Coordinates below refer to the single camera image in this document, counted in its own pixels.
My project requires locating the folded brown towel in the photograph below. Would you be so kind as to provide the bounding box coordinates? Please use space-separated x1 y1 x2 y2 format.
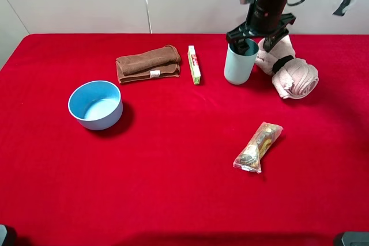
116 45 181 84

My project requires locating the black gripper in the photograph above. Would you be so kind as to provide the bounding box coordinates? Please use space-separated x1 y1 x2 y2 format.
226 13 296 55

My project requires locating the rolled pink towel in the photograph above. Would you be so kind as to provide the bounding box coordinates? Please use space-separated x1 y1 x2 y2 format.
255 36 319 100

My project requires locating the light blue plastic cup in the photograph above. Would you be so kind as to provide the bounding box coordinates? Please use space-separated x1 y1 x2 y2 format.
224 39 259 85

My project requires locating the black base block left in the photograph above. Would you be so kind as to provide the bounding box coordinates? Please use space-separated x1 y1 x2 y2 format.
0 225 17 246

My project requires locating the red velvet tablecloth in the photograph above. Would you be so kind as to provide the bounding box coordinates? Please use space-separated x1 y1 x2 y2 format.
1 34 368 245

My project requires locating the black base block right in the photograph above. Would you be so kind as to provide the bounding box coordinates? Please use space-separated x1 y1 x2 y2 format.
333 232 369 246

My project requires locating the blue plastic bowl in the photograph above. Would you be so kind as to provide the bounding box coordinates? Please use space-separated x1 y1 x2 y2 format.
67 80 123 131

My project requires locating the black base block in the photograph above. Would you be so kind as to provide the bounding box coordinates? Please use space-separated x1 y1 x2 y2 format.
0 225 17 246
333 232 369 246

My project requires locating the white green toothpaste box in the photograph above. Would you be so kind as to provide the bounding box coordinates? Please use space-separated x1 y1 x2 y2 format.
187 46 201 85

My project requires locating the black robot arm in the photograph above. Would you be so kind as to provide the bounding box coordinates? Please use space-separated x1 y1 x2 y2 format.
226 0 296 55

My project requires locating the packaged pastry snack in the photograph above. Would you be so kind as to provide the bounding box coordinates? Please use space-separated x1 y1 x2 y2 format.
233 122 283 173

